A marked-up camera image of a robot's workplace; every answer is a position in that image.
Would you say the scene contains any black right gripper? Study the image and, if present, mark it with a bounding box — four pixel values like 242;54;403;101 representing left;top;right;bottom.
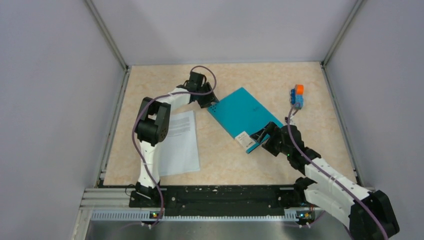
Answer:
250;121;292;157

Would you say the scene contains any teal folder black inside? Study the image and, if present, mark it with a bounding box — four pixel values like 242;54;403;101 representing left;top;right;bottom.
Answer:
207;87;284;154

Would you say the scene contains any white printed paper stack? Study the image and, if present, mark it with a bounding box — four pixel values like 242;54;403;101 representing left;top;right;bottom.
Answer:
158;110;200;177

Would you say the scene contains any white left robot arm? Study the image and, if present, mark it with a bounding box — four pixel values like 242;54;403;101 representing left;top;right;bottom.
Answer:
132;70;219;207

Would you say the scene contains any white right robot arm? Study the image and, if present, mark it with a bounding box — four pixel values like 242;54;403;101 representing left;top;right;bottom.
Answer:
250;121;400;240

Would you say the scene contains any colourful toy block stack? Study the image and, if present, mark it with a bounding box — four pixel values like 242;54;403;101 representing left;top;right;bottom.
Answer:
290;84;304;110

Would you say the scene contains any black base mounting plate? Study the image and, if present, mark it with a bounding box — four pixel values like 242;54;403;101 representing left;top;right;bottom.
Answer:
129;185;319;220

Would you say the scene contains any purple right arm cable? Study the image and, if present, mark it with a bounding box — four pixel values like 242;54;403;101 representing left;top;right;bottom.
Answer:
285;101;390;240

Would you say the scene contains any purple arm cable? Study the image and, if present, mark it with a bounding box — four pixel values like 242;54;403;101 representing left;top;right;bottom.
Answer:
285;101;390;240
131;65;218;229

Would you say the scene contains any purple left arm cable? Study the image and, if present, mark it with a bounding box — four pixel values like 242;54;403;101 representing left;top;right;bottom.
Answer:
131;65;218;229

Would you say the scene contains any aluminium frame rail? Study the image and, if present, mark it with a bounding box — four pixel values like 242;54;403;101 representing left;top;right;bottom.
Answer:
71;187;393;240

